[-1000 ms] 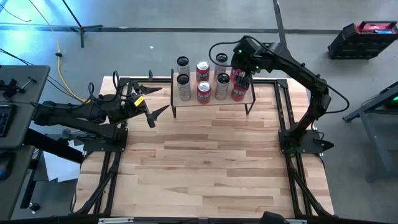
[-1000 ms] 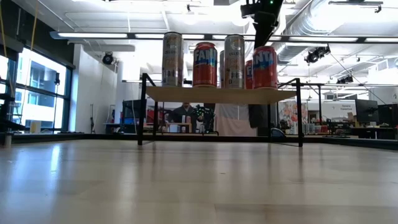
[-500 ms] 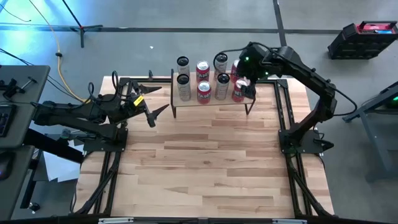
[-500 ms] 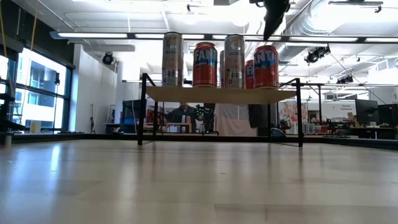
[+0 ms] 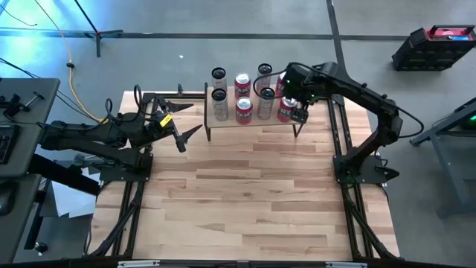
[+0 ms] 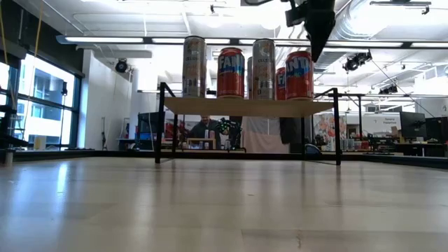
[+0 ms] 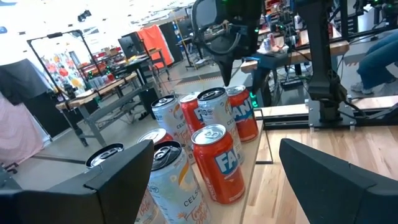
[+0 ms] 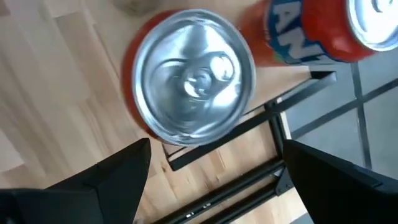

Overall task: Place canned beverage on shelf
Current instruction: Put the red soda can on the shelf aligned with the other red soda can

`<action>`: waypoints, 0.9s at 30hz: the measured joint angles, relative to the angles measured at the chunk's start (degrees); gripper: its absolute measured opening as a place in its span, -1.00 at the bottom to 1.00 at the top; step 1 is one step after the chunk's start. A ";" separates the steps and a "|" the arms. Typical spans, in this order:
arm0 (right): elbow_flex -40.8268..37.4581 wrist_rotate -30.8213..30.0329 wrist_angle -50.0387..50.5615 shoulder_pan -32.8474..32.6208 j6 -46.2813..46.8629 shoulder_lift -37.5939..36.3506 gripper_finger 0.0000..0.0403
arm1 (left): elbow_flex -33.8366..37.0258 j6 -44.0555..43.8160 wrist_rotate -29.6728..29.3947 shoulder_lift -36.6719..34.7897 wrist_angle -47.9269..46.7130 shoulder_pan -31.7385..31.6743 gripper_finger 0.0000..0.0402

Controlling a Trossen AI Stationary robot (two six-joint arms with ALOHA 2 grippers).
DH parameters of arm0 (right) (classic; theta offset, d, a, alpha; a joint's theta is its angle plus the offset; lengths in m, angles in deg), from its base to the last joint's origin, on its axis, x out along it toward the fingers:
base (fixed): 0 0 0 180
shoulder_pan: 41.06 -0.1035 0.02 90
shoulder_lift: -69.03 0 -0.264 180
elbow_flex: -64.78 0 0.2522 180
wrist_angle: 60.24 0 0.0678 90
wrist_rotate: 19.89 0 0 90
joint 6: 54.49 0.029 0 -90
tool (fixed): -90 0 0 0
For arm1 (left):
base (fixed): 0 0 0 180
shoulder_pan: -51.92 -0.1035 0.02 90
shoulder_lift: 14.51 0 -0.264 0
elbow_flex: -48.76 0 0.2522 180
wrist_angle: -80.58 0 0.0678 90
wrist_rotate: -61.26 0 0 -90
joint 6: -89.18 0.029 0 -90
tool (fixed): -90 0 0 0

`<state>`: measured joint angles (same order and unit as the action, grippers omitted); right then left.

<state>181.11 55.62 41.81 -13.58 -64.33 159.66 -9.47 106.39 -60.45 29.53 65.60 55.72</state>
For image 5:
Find silver Celsius slim can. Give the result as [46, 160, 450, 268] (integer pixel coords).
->
[256, 86, 276, 121]
[210, 66, 228, 92]
[254, 63, 274, 94]
[210, 87, 229, 122]

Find wooden shelf black metal legs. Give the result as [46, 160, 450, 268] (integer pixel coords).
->
[202, 78, 306, 142]

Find grey metal side table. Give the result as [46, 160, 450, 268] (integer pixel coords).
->
[408, 95, 476, 219]

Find red Fanta soda can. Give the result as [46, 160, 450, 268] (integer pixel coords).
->
[277, 95, 299, 124]
[235, 95, 254, 124]
[274, 71, 289, 97]
[234, 72, 251, 98]

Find black tripod stand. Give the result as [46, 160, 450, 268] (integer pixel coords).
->
[73, 0, 124, 59]

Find grey desk with mouse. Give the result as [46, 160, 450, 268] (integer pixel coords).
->
[0, 173, 42, 266]

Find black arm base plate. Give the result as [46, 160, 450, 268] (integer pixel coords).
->
[332, 152, 390, 185]
[99, 153, 154, 183]

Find device with green light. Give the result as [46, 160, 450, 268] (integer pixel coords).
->
[460, 113, 476, 131]

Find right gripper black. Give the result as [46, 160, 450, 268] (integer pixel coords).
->
[285, 62, 325, 125]

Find black and red tool case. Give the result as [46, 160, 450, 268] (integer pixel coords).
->
[391, 24, 476, 72]

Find black aluminium table frame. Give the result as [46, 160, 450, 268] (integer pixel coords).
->
[87, 91, 402, 261]

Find black diagonal support beam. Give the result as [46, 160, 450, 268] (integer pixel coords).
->
[28, 153, 101, 197]

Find black clamp tool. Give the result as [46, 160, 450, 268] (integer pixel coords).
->
[0, 91, 45, 118]

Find silver metal bracket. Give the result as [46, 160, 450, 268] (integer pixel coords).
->
[324, 261, 368, 268]
[117, 260, 161, 268]

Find yellow extension cable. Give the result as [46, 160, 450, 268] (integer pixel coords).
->
[33, 0, 109, 124]

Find black computer mouse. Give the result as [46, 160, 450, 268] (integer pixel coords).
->
[0, 181, 18, 217]

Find black keyboard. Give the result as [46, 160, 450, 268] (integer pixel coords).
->
[0, 124, 22, 165]

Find grey desk with keyboard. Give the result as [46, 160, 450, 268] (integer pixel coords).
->
[0, 77, 61, 178]

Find white paper sheets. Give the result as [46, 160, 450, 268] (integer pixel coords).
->
[51, 167, 102, 220]

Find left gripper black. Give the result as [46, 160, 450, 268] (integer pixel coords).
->
[141, 97, 204, 153]

